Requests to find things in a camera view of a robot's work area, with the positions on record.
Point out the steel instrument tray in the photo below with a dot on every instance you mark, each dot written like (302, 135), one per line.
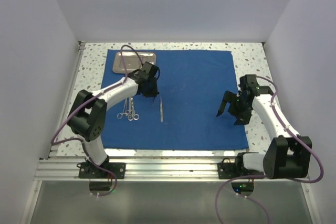
(132, 61)

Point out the steel forceps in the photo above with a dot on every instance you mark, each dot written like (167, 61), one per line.
(124, 112)

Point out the small steel scissors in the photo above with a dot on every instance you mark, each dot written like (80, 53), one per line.
(136, 117)

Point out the large steel scissors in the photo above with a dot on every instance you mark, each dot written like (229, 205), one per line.
(131, 110)

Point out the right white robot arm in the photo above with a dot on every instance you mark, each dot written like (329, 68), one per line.
(287, 155)

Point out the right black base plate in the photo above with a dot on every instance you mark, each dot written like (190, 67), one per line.
(230, 170)

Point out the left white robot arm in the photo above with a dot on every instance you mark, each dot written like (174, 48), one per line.
(88, 113)

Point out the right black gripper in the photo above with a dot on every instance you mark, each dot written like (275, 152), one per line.
(242, 118)

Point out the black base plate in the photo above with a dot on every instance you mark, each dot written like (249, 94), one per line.
(230, 170)
(87, 170)

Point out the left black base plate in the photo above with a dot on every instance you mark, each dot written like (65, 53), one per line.
(87, 170)

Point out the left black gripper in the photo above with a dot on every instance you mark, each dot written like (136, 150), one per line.
(154, 93)

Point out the blue cloth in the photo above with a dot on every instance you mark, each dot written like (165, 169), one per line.
(192, 84)

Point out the aluminium mounting rail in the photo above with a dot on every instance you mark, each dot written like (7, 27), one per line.
(137, 169)

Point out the steel tweezers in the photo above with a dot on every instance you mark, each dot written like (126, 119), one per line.
(161, 110)

